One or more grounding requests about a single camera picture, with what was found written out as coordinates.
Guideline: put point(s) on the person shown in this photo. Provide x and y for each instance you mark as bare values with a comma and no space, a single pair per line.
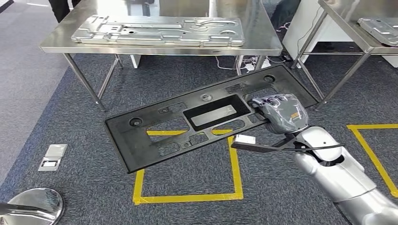
284,14
62,9

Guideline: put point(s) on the metal floor outlet box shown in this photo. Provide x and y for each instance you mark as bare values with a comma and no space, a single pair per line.
53,158

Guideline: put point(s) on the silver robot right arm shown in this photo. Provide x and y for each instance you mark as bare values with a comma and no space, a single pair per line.
342,174

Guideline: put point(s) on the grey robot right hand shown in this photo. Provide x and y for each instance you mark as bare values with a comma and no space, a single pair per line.
286,113

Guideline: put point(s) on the chrome round base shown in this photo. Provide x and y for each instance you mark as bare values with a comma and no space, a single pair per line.
37,202

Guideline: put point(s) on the stainless steel table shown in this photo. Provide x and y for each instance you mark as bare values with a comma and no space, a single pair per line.
258,37
345,21

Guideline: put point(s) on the black plastic panel part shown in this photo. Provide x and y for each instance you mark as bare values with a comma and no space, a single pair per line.
130,149

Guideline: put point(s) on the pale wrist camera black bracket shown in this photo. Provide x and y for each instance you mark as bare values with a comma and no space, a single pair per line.
244,139

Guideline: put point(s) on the white power strip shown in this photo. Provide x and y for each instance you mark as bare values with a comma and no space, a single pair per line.
258,64

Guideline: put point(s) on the black power adapter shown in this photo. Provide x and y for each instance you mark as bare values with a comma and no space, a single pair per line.
286,57

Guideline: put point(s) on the stamped sheet metal plate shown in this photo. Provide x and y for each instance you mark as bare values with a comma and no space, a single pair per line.
155,34
382,31

